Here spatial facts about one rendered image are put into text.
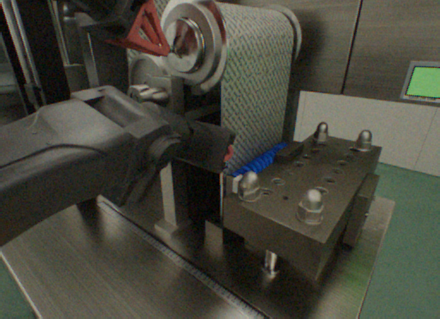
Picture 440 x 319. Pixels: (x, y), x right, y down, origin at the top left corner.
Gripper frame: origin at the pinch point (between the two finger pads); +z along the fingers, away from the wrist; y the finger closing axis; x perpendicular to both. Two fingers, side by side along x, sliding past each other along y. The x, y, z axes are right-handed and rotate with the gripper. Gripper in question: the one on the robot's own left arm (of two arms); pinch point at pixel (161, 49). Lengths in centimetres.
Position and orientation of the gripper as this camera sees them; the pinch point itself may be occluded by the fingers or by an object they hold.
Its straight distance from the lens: 42.7
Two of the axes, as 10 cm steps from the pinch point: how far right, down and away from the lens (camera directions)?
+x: 3.7, -9.2, 1.0
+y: 7.6, 2.4, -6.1
